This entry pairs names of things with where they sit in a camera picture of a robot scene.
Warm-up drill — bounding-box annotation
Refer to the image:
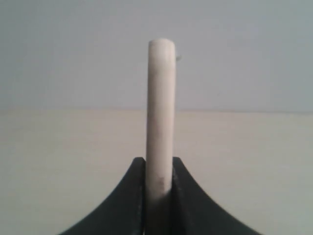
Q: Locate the white wooden paint brush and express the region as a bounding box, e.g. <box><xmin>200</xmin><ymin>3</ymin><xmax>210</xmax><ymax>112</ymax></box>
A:
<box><xmin>145</xmin><ymin>38</ymin><xmax>176</xmax><ymax>235</ymax></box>

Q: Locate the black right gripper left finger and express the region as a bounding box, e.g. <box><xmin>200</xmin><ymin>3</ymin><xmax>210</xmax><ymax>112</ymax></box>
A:
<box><xmin>61</xmin><ymin>158</ymin><xmax>145</xmax><ymax>235</ymax></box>

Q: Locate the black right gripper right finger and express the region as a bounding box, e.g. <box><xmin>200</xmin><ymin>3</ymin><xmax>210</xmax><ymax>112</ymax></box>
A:
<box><xmin>170</xmin><ymin>157</ymin><xmax>254</xmax><ymax>235</ymax></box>

